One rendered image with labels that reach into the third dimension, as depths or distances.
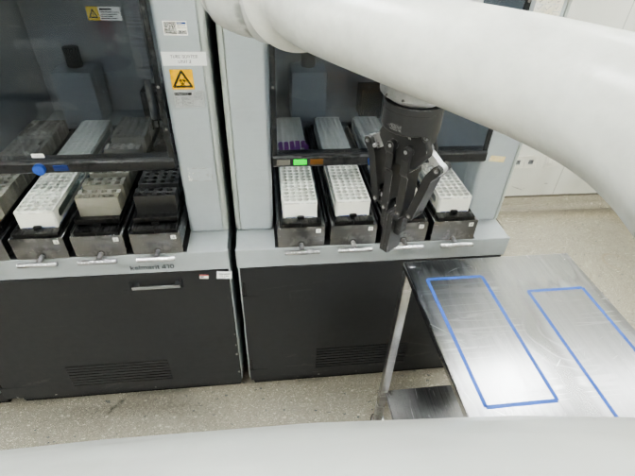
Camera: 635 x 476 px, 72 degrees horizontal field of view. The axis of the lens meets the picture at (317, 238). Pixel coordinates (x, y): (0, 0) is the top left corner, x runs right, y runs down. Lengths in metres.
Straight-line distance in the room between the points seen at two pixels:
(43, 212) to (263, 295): 0.65
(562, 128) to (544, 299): 0.95
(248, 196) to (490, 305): 0.70
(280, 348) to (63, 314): 0.70
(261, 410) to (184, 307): 0.56
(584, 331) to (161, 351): 1.25
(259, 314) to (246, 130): 0.60
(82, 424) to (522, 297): 1.55
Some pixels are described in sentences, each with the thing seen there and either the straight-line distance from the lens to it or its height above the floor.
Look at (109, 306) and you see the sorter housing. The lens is 1.49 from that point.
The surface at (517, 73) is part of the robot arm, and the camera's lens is 0.24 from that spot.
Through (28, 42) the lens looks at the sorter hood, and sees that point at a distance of 1.21.
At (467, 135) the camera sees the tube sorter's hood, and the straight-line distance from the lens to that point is 1.30.
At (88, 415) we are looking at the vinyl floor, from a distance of 1.95.
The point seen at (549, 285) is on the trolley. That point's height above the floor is 0.82.
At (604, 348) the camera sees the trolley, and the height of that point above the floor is 0.82.
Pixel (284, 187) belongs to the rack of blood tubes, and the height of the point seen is 0.86.
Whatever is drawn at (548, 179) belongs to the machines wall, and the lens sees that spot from 3.10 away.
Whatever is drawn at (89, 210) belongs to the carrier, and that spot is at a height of 0.84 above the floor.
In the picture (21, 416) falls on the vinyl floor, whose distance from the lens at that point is 2.05.
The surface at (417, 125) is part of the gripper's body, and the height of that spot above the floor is 1.33.
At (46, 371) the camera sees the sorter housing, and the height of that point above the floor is 0.24.
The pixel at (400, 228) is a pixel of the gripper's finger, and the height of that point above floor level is 1.17.
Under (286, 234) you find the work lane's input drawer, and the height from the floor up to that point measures 0.78.
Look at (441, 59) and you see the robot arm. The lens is 0.26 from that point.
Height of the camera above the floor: 1.54
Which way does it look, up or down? 38 degrees down
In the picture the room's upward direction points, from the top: 2 degrees clockwise
